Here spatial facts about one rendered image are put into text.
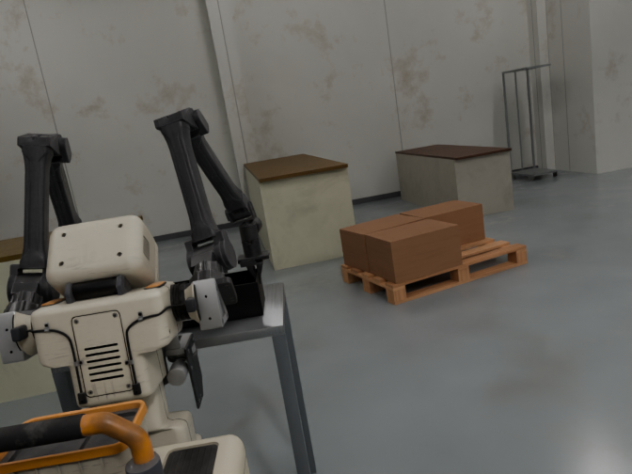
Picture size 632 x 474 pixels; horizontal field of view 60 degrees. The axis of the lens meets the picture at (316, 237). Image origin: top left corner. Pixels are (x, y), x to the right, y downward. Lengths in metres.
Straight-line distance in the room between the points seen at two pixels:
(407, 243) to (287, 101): 4.60
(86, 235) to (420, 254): 3.01
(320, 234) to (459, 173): 1.86
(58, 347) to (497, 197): 5.77
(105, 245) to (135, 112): 6.90
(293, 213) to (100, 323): 4.16
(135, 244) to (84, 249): 0.11
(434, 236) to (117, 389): 3.10
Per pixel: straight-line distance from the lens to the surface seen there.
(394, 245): 3.87
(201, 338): 1.69
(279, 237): 5.29
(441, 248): 4.09
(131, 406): 1.12
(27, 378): 3.86
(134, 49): 8.18
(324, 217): 5.33
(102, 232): 1.28
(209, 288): 1.23
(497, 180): 6.55
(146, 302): 1.19
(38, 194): 1.51
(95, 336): 1.24
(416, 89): 8.61
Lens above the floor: 1.38
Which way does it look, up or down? 12 degrees down
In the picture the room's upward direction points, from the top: 9 degrees counter-clockwise
